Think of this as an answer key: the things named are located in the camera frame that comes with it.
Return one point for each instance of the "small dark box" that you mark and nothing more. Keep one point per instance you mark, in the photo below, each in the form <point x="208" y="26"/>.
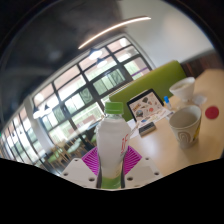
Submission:
<point x="147" y="129"/>

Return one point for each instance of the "patterned paper cup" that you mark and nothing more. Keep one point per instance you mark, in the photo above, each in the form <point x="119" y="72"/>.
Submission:
<point x="185" y="133"/>

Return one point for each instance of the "group of pendant lamps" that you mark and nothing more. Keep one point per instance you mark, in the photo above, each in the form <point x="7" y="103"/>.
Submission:
<point x="96" y="55"/>

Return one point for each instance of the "group of wooden green-seated chairs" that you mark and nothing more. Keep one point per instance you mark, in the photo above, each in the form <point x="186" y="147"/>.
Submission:
<point x="71" y="148"/>

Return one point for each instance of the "white green-capped drink bottle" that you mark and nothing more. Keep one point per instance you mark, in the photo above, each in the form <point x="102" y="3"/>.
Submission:
<point x="111" y="143"/>

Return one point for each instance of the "white bowl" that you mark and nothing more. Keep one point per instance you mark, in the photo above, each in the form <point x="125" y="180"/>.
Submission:
<point x="182" y="89"/>

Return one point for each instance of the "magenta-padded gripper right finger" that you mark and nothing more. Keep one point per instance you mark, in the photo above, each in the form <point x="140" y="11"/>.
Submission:
<point x="145" y="171"/>

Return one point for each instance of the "colourful sticker sheet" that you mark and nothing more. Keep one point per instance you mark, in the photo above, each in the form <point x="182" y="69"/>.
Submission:
<point x="156" y="116"/>

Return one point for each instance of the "flat round red coaster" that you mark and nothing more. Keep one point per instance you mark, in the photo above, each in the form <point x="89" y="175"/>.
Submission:
<point x="212" y="112"/>

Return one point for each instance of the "long curved ceiling light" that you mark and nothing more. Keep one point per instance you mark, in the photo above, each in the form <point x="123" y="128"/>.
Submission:
<point x="110" y="30"/>

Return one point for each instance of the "green upholstered bench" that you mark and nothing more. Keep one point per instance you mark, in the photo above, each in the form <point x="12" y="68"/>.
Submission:
<point x="156" y="78"/>

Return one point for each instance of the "tablet with sticker cover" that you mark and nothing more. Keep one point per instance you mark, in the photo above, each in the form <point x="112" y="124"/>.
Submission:
<point x="145" y="105"/>

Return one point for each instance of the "small blue-capped bottle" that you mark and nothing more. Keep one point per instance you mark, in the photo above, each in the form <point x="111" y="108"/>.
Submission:
<point x="167" y="102"/>

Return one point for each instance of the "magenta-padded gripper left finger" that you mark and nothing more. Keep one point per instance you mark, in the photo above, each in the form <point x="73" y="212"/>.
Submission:
<point x="78" y="171"/>

